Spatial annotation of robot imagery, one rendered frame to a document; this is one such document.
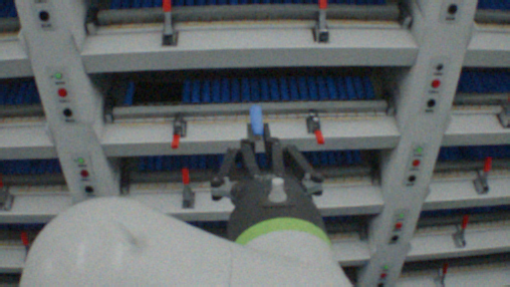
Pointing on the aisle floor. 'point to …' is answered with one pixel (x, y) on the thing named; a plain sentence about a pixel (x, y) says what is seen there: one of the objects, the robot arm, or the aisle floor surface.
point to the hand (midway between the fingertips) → (259, 141)
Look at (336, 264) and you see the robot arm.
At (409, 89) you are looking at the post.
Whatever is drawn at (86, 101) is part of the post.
